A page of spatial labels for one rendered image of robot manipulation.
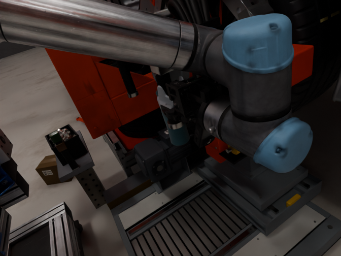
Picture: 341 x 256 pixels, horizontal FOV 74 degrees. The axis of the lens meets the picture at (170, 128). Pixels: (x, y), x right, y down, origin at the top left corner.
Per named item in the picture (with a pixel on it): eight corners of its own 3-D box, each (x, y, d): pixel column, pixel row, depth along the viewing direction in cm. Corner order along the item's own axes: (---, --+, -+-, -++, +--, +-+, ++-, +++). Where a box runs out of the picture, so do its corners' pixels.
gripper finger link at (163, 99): (154, 80, 56) (177, 85, 49) (160, 101, 59) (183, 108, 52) (143, 85, 54) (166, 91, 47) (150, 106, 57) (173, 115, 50)
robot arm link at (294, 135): (320, 106, 27) (315, 159, 32) (250, 87, 36) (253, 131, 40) (275, 136, 25) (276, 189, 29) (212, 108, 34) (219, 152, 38)
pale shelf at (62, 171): (95, 165, 114) (92, 161, 112) (61, 183, 109) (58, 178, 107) (81, 133, 148) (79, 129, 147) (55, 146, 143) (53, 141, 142)
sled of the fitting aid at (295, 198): (320, 193, 107) (322, 178, 102) (266, 237, 96) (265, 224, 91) (243, 148, 147) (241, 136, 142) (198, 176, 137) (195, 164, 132)
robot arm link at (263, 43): (197, 27, 31) (209, 99, 36) (243, 34, 21) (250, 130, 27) (248, 10, 32) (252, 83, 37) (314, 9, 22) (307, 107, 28)
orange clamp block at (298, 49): (278, 69, 59) (312, 75, 52) (257, 81, 56) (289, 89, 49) (278, 42, 55) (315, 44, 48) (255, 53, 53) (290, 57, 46)
